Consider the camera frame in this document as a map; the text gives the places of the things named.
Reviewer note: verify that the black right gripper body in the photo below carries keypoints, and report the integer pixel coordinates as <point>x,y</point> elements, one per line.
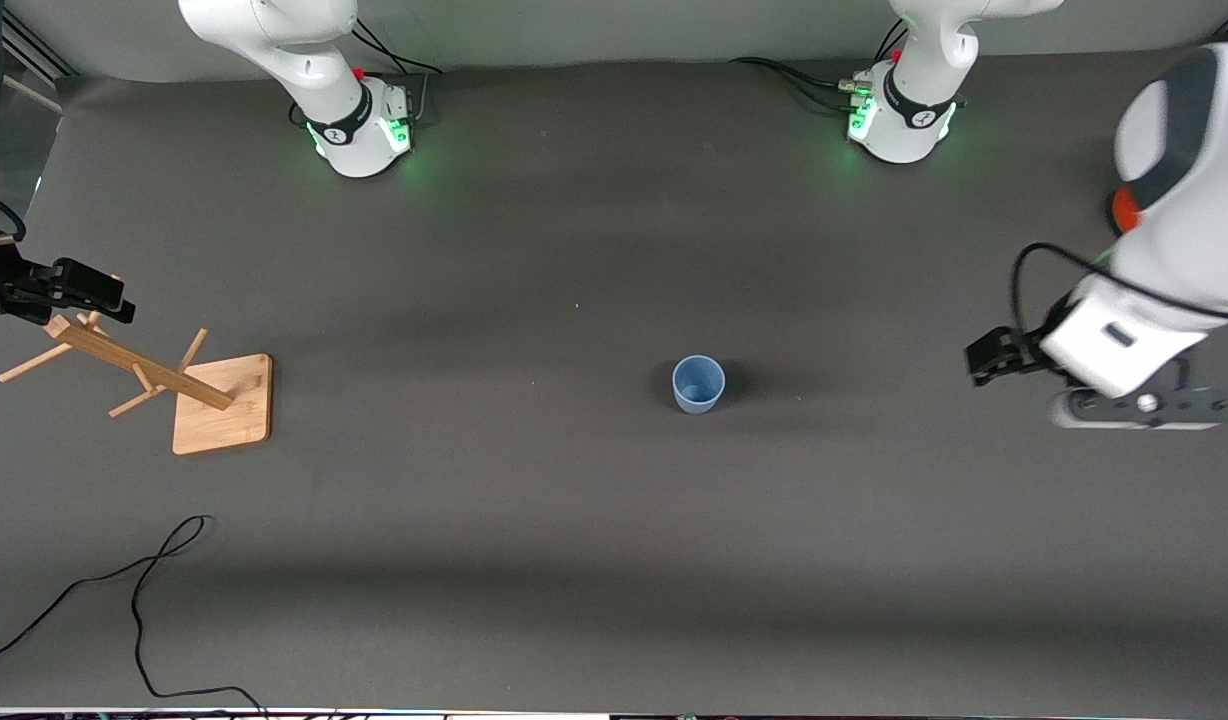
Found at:
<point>14,283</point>

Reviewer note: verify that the light blue plastic cup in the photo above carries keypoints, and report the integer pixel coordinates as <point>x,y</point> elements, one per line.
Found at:
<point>698,385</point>

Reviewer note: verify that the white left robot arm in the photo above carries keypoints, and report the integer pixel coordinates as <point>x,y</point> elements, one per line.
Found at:
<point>1174,220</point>

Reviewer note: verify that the wooden cup rack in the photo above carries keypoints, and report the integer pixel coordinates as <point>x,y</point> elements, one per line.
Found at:
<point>224,405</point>

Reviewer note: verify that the orange cylinder with grey lid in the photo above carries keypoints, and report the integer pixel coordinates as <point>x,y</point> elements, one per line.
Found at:
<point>1126,208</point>

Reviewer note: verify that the aluminium frame rail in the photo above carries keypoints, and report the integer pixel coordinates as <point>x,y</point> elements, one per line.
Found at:
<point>34,55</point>

